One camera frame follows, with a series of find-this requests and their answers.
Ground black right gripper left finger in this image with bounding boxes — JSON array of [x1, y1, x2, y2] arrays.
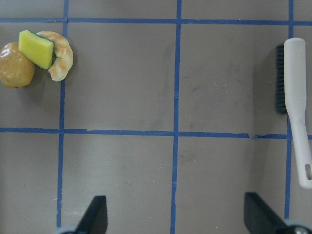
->
[[76, 195, 108, 234]]

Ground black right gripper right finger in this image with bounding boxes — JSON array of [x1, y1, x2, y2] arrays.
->
[[244, 192, 293, 234]]

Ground white hand brush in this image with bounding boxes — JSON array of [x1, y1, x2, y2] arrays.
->
[[275, 38, 312, 189]]

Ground toy croissant bread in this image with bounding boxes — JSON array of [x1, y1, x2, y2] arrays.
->
[[37, 31, 74, 82]]

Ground brown toy potato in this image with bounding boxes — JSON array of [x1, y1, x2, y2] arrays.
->
[[0, 42, 35, 88]]

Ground yellow green sponge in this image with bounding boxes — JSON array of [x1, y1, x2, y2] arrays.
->
[[19, 30, 54, 70]]

